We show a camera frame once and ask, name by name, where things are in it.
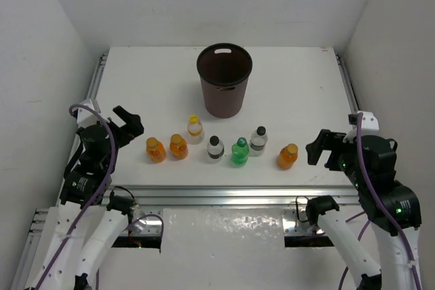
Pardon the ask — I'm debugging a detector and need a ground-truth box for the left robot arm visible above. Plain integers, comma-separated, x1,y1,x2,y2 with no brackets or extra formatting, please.
25,103,144,289

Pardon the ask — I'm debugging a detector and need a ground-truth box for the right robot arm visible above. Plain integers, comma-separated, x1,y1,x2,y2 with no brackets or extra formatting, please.
305,129,422,289

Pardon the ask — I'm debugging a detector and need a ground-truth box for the clear bottle black cap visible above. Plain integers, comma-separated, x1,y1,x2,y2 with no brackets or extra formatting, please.
207,135,224,163
249,126,268,156

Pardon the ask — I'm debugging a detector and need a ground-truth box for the dark brown plastic bin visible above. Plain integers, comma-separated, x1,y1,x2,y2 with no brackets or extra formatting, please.
196,43,253,118

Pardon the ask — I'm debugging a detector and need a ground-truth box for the orange bottle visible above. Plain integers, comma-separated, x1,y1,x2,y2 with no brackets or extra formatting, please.
146,137,167,163
169,134,188,160
277,143,298,170

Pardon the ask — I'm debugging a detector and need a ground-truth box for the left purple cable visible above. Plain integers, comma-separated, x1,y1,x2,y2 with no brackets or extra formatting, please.
33,103,164,290

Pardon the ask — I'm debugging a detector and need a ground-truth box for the aluminium table frame rail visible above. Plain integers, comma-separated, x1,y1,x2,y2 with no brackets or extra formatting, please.
10,47,378,290

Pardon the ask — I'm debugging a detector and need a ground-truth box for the clear bottle yellow cap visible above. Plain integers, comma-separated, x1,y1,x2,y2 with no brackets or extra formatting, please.
187,114,205,145

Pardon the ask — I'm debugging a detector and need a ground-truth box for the green plastic bottle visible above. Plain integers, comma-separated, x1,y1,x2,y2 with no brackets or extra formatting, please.
231,137,249,166

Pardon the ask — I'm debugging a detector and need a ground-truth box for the white foam cover sheet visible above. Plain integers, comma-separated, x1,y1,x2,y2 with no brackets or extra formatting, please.
161,208,284,261

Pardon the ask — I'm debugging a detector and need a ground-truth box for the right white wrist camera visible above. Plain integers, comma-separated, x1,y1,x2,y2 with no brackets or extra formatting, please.
343,111,379,143

